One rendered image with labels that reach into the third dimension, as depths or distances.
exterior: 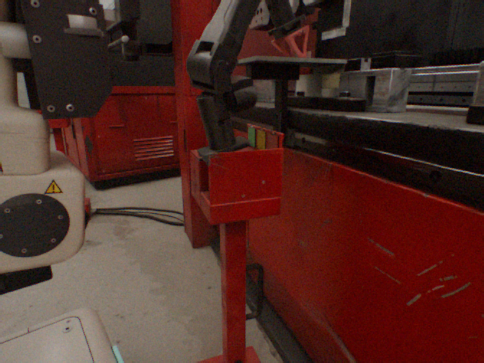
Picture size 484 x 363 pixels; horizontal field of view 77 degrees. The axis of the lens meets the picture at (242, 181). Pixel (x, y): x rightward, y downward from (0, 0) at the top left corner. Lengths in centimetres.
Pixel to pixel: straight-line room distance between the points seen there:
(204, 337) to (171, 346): 13
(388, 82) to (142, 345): 119
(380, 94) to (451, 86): 26
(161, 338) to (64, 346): 45
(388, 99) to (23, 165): 70
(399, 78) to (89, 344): 101
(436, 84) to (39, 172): 95
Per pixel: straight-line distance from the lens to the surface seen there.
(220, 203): 61
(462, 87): 98
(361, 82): 83
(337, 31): 97
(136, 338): 138
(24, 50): 53
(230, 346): 93
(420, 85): 105
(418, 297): 63
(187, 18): 170
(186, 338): 134
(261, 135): 72
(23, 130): 54
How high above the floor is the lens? 93
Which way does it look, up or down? 17 degrees down
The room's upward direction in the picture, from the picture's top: straight up
